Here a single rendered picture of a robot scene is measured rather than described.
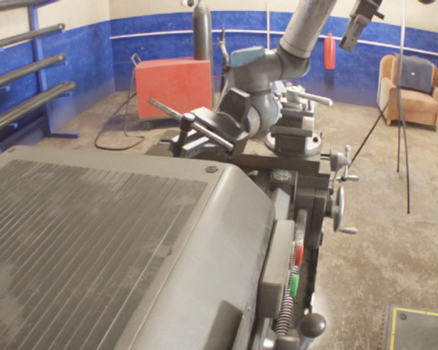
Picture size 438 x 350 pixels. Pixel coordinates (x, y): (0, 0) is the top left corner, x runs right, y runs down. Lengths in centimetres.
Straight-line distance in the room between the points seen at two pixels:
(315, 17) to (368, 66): 446
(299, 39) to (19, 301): 82
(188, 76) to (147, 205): 368
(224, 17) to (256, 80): 450
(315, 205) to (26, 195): 118
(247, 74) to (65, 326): 73
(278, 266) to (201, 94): 375
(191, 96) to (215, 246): 379
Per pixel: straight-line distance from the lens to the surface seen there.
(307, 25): 89
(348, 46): 90
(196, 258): 32
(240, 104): 77
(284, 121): 131
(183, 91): 408
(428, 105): 483
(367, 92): 541
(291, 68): 95
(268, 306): 41
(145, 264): 31
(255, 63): 87
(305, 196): 142
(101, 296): 29
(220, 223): 37
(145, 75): 405
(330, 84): 533
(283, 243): 43
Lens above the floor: 155
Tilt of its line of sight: 29 degrees down
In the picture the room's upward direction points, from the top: 2 degrees counter-clockwise
